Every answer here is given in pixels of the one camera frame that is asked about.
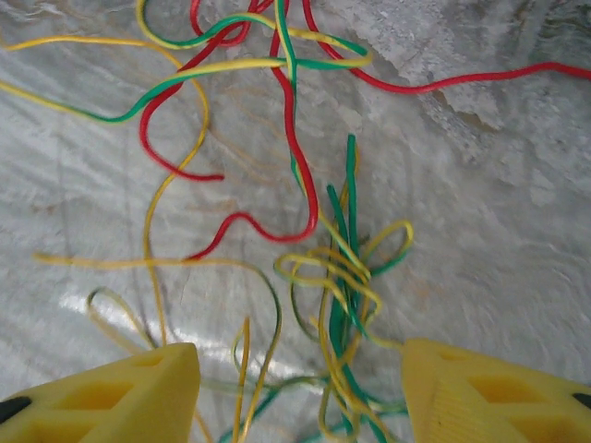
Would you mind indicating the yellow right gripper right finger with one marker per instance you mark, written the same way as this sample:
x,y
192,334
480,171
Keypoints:
x,y
485,406

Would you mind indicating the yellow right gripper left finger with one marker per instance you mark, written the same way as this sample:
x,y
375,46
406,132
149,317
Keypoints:
x,y
115,401

